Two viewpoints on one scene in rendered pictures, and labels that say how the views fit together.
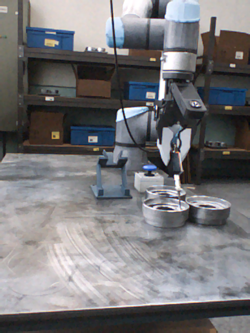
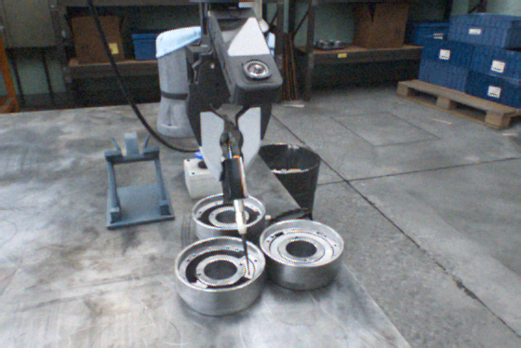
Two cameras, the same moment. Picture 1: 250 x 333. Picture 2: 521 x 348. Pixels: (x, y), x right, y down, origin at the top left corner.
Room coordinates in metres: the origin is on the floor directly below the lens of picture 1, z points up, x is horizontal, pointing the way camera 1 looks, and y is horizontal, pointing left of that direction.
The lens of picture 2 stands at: (0.39, -0.11, 1.15)
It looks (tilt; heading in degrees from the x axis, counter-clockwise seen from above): 26 degrees down; 356
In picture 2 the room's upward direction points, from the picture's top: straight up
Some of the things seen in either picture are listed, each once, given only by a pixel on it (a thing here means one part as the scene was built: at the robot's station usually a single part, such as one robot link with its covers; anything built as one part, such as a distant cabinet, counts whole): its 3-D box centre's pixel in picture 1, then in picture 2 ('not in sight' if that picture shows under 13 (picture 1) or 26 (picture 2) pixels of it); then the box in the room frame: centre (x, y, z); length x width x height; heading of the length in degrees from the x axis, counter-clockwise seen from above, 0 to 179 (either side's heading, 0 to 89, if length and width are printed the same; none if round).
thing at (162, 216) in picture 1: (165, 212); (220, 274); (0.81, -0.10, 0.82); 0.10 x 0.10 x 0.04
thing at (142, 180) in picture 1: (148, 181); (207, 174); (1.09, -0.07, 0.82); 0.08 x 0.07 x 0.05; 12
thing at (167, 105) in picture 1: (174, 100); (221, 46); (0.89, -0.11, 1.07); 0.09 x 0.08 x 0.12; 13
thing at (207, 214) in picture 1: (206, 210); (300, 254); (0.84, -0.20, 0.82); 0.10 x 0.10 x 0.04
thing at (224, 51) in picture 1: (225, 49); not in sight; (4.86, -1.17, 1.69); 0.59 x 0.41 x 0.38; 107
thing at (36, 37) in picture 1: (49, 41); not in sight; (4.41, 0.93, 1.61); 0.52 x 0.38 x 0.22; 105
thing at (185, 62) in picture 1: (177, 64); not in sight; (0.88, -0.11, 1.15); 0.08 x 0.08 x 0.05
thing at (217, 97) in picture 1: (220, 96); not in sight; (4.86, -1.17, 1.11); 0.52 x 0.38 x 0.22; 102
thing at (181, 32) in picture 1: (181, 28); not in sight; (0.88, -0.11, 1.23); 0.09 x 0.08 x 0.11; 176
